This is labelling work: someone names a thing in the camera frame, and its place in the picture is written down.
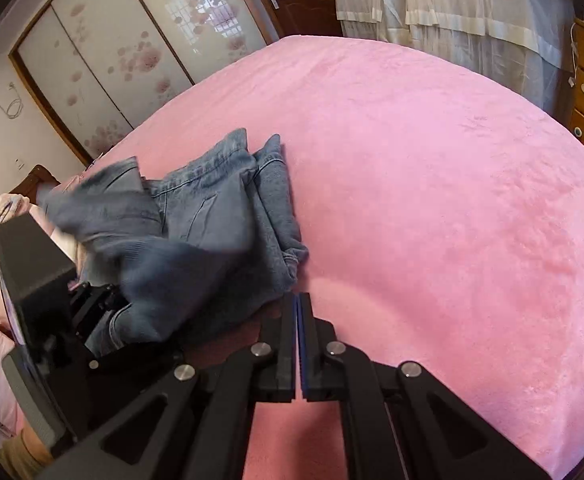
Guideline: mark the blue denim jeans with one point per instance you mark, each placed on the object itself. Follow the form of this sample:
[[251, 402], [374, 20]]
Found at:
[[267, 200]]

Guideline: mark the floral sliding door wardrobe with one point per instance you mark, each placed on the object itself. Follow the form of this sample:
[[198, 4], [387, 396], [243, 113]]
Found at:
[[122, 50]]

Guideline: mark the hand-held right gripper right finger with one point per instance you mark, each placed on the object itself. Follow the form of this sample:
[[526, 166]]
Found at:
[[306, 345]]

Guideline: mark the blue denim jacket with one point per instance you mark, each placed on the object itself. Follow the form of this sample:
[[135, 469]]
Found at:
[[172, 270]]

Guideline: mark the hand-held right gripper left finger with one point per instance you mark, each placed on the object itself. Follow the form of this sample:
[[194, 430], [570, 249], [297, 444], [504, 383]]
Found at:
[[288, 345]]

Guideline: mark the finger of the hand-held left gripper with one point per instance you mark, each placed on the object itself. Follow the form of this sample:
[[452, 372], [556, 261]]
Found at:
[[97, 305], [137, 362]]

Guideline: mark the pink bed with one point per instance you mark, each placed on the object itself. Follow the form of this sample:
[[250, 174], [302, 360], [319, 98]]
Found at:
[[422, 210]]

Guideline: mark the wooden headboard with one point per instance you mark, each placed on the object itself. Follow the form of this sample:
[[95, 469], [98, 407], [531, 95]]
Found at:
[[34, 180]]

